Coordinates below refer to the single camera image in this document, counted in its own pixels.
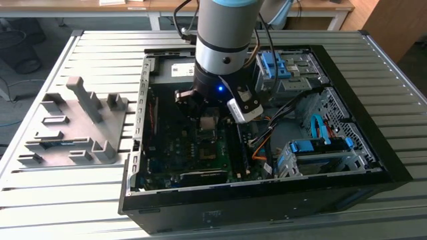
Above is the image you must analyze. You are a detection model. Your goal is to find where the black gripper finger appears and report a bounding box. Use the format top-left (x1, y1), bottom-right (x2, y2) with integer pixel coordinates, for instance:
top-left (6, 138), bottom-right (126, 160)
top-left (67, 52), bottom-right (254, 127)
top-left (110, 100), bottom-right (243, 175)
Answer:
top-left (174, 89), bottom-right (202, 123)

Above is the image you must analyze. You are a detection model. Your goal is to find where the silver square CPU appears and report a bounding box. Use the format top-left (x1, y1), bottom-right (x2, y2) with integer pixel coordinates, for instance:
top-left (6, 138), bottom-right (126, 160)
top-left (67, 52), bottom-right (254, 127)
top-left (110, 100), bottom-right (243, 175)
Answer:
top-left (199, 115), bottom-right (219, 131)

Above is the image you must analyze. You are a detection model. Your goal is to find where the CPU socket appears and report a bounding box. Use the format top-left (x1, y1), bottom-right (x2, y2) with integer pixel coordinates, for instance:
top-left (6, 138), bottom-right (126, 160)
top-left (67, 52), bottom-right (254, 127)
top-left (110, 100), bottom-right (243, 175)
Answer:
top-left (199, 144), bottom-right (221, 161)

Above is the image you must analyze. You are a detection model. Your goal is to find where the grey power supply unit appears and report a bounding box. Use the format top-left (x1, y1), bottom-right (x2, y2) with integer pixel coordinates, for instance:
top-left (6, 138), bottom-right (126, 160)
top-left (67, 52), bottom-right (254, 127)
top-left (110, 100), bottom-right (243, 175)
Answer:
top-left (151, 57), bottom-right (202, 113)

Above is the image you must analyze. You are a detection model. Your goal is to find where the blue drive carrier latch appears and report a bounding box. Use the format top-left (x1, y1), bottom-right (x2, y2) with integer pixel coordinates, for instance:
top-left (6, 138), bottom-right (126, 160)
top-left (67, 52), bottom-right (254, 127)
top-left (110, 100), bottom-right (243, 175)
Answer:
top-left (262, 51), bottom-right (286, 69)
top-left (269, 66), bottom-right (293, 80)

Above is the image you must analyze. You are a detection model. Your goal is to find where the green motherboard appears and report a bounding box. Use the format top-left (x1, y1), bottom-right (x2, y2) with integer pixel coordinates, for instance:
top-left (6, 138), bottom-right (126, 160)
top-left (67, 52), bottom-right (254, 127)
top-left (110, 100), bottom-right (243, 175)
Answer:
top-left (143, 109), bottom-right (270, 191)

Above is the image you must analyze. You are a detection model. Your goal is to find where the grey metal drive cage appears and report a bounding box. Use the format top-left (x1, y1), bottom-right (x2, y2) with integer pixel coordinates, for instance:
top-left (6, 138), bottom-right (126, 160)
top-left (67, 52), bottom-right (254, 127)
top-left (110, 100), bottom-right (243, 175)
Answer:
top-left (254, 49), bottom-right (331, 109)

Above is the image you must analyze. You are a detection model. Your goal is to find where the black RAM stick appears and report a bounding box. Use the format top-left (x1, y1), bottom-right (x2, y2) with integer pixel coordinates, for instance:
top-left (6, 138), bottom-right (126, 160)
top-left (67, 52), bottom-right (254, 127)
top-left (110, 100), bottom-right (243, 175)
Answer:
top-left (235, 122), bottom-right (253, 176)

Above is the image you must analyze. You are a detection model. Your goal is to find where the black graphics card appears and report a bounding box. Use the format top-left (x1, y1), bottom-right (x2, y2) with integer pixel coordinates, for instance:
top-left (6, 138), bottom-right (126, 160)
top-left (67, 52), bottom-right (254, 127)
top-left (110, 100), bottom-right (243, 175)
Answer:
top-left (179, 169), bottom-right (229, 188)

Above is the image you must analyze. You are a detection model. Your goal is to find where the grey parts rack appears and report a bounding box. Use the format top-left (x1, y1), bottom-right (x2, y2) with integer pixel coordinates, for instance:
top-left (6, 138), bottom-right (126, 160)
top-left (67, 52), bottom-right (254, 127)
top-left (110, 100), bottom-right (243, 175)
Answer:
top-left (16, 76), bottom-right (139, 167)

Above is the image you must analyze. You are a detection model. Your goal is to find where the hard disk in blue carrier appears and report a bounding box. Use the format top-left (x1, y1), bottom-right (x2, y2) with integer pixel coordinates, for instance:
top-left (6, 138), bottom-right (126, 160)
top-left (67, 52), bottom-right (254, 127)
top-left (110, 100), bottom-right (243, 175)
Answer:
top-left (289, 136), bottom-right (355, 155)

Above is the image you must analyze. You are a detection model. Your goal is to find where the blue RAM stick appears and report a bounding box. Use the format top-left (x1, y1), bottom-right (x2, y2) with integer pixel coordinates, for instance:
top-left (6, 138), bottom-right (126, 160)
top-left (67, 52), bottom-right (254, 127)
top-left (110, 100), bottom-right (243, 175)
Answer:
top-left (39, 141), bottom-right (76, 148)

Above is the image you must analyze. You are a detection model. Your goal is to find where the white box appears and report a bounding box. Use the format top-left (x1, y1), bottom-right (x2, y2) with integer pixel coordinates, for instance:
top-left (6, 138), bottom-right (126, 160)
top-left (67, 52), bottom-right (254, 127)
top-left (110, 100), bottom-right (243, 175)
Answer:
top-left (99, 0), bottom-right (129, 7)

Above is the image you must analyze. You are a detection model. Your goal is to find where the metal disk bay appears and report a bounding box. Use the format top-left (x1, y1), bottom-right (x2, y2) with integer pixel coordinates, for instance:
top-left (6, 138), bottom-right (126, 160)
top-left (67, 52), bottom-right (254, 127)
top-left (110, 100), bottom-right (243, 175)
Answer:
top-left (273, 139), bottom-right (370, 179)

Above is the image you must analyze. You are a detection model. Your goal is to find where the black PC case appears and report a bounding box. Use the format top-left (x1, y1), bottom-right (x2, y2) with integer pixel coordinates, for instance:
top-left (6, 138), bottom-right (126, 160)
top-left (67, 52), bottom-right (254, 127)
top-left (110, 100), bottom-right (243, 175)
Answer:
top-left (118, 44), bottom-right (414, 236)

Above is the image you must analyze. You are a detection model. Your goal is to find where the black bin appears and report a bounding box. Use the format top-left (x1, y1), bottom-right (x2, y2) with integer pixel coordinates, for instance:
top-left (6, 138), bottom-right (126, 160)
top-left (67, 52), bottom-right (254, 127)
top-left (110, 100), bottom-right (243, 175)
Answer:
top-left (0, 17), bottom-right (47, 75)

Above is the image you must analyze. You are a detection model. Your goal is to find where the brown wooden cabinet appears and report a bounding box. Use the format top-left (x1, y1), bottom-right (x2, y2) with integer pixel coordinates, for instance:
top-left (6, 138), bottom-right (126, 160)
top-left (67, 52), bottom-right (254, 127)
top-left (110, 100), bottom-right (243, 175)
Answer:
top-left (362, 0), bottom-right (427, 63)

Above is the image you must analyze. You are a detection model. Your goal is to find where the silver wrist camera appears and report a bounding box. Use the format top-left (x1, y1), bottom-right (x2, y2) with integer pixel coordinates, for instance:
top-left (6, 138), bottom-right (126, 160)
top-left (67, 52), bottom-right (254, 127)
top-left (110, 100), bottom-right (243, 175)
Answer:
top-left (226, 84), bottom-right (266, 125)
top-left (181, 26), bottom-right (199, 46)

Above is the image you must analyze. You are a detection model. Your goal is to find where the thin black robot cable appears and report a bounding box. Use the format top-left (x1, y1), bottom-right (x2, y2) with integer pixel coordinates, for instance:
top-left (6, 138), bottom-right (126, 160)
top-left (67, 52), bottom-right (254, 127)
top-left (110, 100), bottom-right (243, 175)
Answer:
top-left (257, 13), bottom-right (281, 85)

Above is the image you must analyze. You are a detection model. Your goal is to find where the black wire bundle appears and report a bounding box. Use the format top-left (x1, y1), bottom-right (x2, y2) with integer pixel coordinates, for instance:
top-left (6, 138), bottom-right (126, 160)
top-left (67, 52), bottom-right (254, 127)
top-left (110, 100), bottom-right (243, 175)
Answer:
top-left (265, 86), bottom-right (331, 131)

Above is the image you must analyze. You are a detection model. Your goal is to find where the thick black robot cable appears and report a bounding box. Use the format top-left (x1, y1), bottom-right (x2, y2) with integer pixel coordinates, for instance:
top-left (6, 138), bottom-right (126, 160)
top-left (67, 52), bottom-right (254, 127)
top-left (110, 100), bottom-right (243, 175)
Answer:
top-left (173, 0), bottom-right (202, 32)

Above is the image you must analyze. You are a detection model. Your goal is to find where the orange flat wire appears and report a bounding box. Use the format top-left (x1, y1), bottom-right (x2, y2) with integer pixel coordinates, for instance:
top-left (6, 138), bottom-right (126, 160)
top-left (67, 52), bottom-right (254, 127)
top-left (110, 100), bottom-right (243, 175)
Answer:
top-left (251, 139), bottom-right (269, 161)

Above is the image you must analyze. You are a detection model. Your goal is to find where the blue flat wire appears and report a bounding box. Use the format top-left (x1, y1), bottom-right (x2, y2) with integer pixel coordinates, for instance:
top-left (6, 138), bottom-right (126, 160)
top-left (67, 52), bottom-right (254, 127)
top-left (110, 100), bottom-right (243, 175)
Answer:
top-left (310, 113), bottom-right (333, 146)

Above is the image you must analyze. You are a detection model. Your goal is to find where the wooden desk white frame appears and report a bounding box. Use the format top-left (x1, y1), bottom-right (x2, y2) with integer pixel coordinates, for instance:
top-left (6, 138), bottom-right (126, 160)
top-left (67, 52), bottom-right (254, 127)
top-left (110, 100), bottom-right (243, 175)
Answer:
top-left (0, 0), bottom-right (355, 31)

